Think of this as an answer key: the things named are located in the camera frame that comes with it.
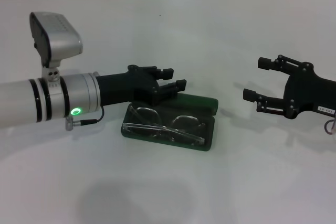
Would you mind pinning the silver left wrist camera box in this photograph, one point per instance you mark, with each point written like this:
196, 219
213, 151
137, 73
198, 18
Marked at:
56, 39

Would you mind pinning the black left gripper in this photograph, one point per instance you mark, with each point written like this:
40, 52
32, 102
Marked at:
126, 87

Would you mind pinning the green glasses case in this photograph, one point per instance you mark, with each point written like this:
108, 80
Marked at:
183, 127

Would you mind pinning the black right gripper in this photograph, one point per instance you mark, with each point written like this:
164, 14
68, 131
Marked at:
309, 93

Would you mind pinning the clear white glasses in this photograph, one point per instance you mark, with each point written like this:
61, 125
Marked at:
157, 127

